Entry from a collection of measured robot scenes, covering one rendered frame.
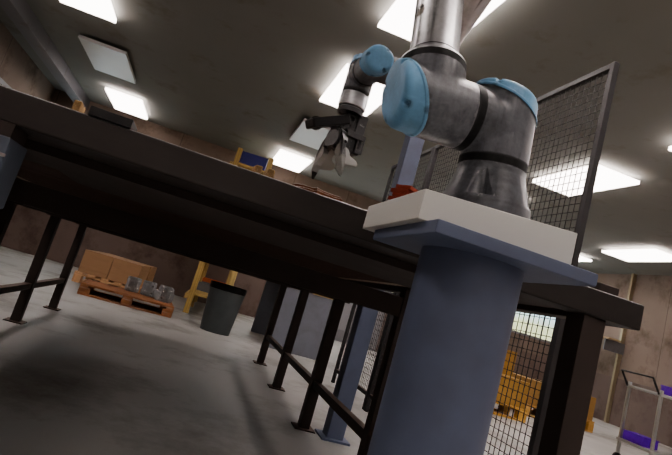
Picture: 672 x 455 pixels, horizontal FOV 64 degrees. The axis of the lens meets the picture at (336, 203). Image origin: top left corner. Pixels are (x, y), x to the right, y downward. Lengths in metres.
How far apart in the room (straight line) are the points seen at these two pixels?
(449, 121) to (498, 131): 0.09
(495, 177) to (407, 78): 0.21
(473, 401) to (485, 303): 0.14
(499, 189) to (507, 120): 0.12
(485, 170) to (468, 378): 0.32
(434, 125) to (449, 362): 0.36
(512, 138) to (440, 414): 0.44
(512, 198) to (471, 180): 0.07
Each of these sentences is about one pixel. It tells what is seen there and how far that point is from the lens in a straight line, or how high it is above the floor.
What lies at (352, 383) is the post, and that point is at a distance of 3.20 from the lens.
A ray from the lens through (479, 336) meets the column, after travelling 0.84.
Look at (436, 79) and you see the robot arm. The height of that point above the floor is 1.10.
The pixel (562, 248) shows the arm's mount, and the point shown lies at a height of 0.90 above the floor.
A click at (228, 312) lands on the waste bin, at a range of 6.54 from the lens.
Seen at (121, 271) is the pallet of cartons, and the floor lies 0.30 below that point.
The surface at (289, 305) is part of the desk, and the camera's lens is 6.68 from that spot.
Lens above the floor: 0.72
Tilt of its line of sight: 10 degrees up
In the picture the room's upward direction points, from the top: 17 degrees clockwise
